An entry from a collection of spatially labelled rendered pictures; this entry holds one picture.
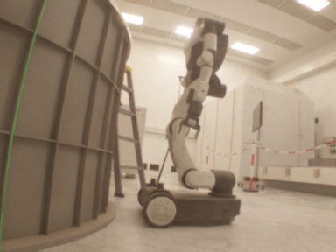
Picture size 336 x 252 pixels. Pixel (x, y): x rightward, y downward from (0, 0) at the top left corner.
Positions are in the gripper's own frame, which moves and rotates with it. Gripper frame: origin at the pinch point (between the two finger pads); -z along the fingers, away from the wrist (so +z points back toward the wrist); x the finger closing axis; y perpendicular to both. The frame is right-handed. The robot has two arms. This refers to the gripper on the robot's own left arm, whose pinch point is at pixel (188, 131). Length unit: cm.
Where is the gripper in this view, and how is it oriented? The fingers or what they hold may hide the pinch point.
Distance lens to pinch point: 145.5
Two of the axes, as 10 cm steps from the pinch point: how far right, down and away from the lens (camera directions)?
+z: 2.9, -9.4, 1.9
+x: -9.3, -3.2, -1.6
